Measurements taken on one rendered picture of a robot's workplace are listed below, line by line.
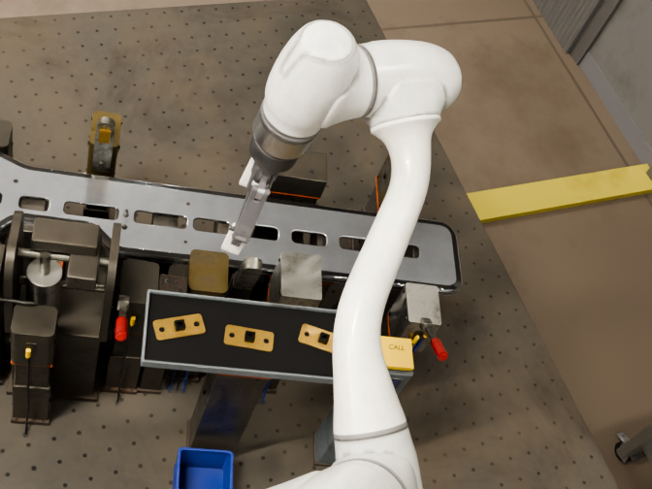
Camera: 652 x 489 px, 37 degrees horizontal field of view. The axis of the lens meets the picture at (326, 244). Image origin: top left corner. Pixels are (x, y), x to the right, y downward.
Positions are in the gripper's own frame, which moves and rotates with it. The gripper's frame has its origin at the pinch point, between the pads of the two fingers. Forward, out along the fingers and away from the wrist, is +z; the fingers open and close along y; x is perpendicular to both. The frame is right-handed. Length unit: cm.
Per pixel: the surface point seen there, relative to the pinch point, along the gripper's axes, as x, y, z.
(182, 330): 1.9, -13.1, 18.6
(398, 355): -35.6, -6.3, 15.1
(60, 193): 31, 19, 38
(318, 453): -37, -9, 58
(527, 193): -117, 146, 121
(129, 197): 17.8, 22.4, 36.6
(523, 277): -118, 110, 123
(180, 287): 3.7, -1.1, 25.2
